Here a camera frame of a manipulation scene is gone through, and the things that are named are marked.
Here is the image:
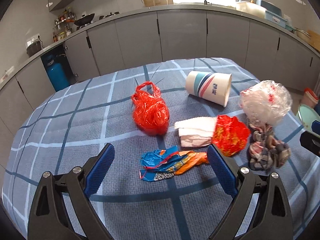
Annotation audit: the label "black wok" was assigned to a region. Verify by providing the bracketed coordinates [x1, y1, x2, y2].
[66, 14, 95, 27]

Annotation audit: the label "blue gas cylinder under counter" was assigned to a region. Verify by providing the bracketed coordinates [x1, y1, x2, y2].
[42, 54, 70, 92]

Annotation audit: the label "white plastic container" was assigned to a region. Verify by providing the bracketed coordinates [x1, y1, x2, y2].
[235, 1, 266, 19]

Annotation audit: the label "rice cooker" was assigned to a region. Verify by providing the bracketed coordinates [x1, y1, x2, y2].
[26, 40, 42, 57]

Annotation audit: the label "clear plastic bag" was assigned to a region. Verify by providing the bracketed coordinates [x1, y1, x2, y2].
[239, 80, 292, 126]

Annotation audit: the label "red plastic bag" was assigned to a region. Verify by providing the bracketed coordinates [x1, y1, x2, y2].
[131, 81, 170, 136]

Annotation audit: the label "grey lower cabinets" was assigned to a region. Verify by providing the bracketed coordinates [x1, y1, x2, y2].
[1, 8, 319, 156]

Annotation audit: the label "red orange foil wrapper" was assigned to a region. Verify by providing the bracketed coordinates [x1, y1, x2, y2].
[212, 115, 251, 157]

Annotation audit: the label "striped paper cup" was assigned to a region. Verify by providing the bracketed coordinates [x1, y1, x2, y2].
[185, 71, 232, 107]

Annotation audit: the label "mint enamel basin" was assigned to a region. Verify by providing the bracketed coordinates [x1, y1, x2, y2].
[296, 104, 320, 132]

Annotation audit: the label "pink bucket red bag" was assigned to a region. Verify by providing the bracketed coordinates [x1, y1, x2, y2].
[300, 87, 319, 108]

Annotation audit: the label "white paper towel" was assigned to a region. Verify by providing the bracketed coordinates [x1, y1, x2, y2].
[174, 116, 217, 148]

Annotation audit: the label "blue dish rack box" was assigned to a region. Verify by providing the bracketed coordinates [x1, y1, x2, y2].
[256, 0, 287, 28]

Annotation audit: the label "blue plaid tablecloth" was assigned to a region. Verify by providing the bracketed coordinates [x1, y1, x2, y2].
[1, 57, 320, 240]

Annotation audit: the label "blue orange snack wrapper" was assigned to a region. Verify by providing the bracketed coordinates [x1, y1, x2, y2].
[139, 146, 209, 182]

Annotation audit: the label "grey patterned cloth rag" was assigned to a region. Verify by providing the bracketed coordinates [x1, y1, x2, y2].
[248, 122, 291, 171]

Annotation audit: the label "spice rack with bottles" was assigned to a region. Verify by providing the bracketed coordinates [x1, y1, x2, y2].
[53, 7, 76, 42]

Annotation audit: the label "metal bowl on counter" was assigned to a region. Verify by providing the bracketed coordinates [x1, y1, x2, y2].
[296, 29, 311, 43]

